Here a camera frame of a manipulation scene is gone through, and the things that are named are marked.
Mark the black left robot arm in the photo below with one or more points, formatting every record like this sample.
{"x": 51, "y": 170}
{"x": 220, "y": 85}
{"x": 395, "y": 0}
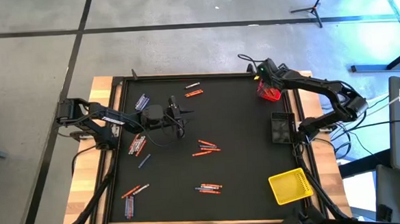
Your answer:
{"x": 113, "y": 120}

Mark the blue metal frame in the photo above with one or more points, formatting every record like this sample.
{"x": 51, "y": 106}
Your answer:
{"x": 372, "y": 68}

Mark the yellow plastic basket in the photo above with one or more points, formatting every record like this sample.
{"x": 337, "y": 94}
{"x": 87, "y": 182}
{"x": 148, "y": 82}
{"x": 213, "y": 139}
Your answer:
{"x": 288, "y": 188}

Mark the black support beam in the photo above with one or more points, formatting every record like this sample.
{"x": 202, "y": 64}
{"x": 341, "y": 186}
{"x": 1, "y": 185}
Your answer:
{"x": 364, "y": 163}

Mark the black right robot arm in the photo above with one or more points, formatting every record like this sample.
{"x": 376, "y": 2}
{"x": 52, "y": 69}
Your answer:
{"x": 322, "y": 85}

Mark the red plastic basket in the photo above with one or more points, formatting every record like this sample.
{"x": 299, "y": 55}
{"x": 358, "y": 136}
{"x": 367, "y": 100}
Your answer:
{"x": 271, "y": 98}

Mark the black table mat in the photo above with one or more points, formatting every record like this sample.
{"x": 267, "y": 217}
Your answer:
{"x": 244, "y": 164}

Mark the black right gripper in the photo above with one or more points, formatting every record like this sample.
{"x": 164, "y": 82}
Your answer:
{"x": 268, "y": 74}

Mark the black tripod stand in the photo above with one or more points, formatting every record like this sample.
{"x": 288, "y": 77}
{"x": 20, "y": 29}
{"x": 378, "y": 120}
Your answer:
{"x": 314, "y": 10}

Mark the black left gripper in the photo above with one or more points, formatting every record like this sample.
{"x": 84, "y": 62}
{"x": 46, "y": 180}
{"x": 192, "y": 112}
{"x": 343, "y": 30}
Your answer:
{"x": 174, "y": 115}

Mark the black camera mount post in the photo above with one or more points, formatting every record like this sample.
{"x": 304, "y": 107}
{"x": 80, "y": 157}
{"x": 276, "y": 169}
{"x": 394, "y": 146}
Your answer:
{"x": 250, "y": 69}

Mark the white crayon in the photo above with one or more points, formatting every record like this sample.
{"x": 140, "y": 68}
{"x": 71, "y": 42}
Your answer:
{"x": 209, "y": 187}
{"x": 141, "y": 189}
{"x": 192, "y": 85}
{"x": 139, "y": 144}

